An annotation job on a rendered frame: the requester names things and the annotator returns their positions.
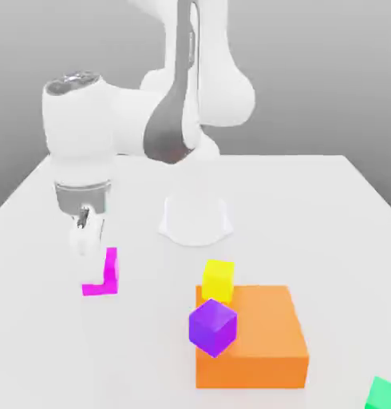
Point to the small yellow cube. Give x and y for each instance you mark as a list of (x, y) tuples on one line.
[(218, 279)]

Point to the small purple cube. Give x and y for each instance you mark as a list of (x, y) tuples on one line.
[(212, 329)]

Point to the small green cube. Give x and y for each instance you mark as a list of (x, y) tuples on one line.
[(384, 395)]

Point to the small magenta cube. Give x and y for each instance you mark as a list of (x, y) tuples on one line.
[(111, 274)]

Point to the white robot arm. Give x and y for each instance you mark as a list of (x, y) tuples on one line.
[(87, 121)]

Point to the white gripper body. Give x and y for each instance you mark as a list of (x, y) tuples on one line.
[(87, 246)]

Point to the large orange box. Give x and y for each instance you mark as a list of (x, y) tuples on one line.
[(265, 338)]

